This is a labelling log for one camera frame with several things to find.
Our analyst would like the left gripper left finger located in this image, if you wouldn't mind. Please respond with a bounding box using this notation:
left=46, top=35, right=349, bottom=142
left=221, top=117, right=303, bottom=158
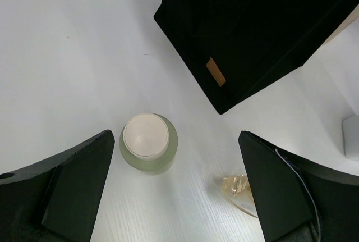
left=1, top=130, right=115, bottom=241

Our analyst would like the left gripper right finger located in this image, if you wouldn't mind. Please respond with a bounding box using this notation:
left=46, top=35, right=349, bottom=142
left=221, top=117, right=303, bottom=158
left=238, top=131, right=358, bottom=241

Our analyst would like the amber clear bottle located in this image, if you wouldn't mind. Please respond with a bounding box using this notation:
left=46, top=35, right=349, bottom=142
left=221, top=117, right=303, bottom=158
left=220, top=175, right=258, bottom=218

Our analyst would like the white bottle grey cap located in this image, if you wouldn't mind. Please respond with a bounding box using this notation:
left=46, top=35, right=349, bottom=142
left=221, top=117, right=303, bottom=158
left=343, top=115, right=359, bottom=161

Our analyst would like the green bottle white cap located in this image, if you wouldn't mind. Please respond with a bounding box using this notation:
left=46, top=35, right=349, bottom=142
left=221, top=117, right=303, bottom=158
left=119, top=113, right=178, bottom=175

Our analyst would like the black canvas bag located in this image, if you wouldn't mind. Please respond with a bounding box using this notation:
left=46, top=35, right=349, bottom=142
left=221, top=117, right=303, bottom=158
left=154, top=0, right=358, bottom=114

